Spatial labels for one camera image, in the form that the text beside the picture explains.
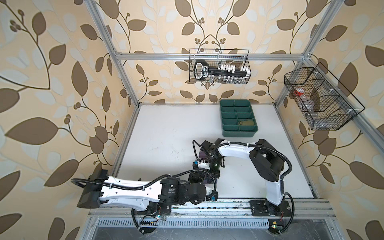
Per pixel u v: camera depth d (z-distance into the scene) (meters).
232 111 1.09
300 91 0.81
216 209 0.75
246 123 1.02
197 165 0.77
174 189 0.52
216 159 0.75
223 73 0.84
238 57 0.91
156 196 0.48
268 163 0.50
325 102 0.73
